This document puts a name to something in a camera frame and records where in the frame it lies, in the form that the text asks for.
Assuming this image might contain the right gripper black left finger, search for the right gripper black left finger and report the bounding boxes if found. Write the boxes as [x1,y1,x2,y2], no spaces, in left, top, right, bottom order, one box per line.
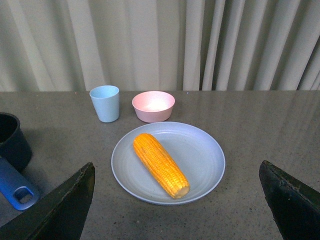
[0,162,95,240]

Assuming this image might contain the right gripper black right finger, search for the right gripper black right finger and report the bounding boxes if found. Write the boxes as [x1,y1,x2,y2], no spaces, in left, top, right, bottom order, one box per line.
[259,160,320,240]

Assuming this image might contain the yellow corn cob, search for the yellow corn cob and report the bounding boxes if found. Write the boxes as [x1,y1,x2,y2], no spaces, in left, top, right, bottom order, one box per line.
[132,133,191,199]

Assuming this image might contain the dark blue saucepan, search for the dark blue saucepan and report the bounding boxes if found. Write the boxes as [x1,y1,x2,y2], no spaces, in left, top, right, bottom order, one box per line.
[0,112,40,211]

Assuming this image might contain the light blue plate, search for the light blue plate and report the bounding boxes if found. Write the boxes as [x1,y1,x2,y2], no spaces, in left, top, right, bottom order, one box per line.
[111,121,226,206]

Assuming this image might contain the light blue cup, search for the light blue cup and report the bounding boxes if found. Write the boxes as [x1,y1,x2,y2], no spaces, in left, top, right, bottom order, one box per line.
[89,85,120,123]

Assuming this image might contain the pink bowl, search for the pink bowl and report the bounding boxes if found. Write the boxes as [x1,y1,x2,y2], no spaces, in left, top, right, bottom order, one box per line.
[131,91,176,123]

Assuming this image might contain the white curtain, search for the white curtain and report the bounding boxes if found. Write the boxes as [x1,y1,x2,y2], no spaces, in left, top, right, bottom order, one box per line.
[0,0,320,92]

